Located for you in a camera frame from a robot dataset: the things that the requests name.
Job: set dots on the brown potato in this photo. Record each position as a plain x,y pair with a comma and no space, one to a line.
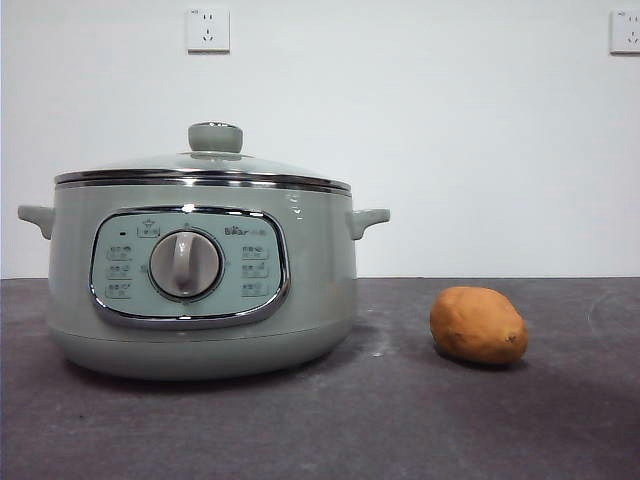
475,325

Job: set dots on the white wall socket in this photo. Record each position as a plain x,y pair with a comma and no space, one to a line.
626,32
209,30

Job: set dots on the pale green electric cooking pot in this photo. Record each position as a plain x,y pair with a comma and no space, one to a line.
320,280

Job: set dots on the glass lid with green knob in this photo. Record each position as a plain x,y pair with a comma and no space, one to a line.
215,138

